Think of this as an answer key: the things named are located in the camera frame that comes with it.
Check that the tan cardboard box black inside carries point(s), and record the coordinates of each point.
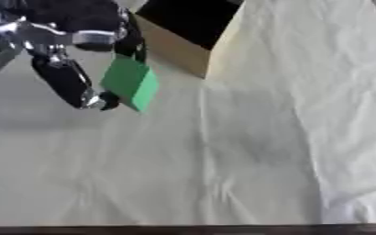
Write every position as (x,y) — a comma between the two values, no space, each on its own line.
(191,27)

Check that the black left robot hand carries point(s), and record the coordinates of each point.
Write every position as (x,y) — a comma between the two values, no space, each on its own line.
(68,78)

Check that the green rectangular block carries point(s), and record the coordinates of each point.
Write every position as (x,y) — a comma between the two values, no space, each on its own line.
(129,82)

